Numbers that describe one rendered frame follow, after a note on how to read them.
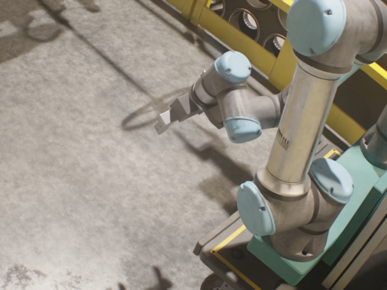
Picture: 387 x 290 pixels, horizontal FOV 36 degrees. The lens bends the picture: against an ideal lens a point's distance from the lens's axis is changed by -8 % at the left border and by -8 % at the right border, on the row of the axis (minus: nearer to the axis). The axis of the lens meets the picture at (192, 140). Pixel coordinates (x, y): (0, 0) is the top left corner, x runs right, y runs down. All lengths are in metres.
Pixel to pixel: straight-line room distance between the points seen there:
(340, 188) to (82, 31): 1.68
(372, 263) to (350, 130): 0.94
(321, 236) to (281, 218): 0.20
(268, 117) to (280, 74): 1.33
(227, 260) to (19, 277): 0.63
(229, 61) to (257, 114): 0.13
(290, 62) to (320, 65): 1.58
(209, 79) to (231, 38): 1.42
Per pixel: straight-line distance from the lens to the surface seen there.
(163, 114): 1.52
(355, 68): 1.25
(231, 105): 1.36
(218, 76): 1.38
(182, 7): 2.98
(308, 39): 1.06
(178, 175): 2.20
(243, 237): 1.67
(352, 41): 1.07
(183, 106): 1.49
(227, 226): 1.67
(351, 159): 1.79
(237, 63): 1.38
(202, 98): 1.46
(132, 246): 1.96
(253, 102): 1.38
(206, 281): 1.79
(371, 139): 1.83
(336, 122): 2.63
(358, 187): 1.72
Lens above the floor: 1.56
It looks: 42 degrees down
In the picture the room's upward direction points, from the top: 20 degrees clockwise
